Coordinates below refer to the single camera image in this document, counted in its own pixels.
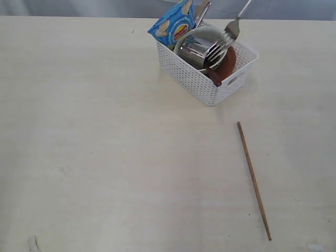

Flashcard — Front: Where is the red-brown wooden spoon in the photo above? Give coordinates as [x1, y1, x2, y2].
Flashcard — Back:
[204, 64, 222, 87]

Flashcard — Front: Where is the brown wooden chopstick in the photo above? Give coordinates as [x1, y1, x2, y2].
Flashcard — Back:
[237, 122, 272, 241]

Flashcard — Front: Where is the silver metal fork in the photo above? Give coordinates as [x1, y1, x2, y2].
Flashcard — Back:
[205, 0, 252, 61]

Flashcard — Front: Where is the white woven plastic basket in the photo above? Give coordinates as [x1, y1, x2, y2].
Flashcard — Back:
[156, 41, 259, 107]

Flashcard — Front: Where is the brown wooden plate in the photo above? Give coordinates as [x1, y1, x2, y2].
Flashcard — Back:
[215, 46, 236, 81]

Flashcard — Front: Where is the shiny steel cup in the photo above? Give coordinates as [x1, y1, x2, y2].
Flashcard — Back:
[177, 35, 227, 74]

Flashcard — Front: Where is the blue chips snack bag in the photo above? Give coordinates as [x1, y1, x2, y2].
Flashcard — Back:
[148, 0, 195, 49]

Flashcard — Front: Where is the grey-green ceramic bowl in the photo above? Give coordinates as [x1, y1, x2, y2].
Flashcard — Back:
[174, 26, 222, 66]

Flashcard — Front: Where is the silver metal utensil handle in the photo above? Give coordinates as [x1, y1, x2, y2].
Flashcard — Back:
[194, 1, 211, 28]

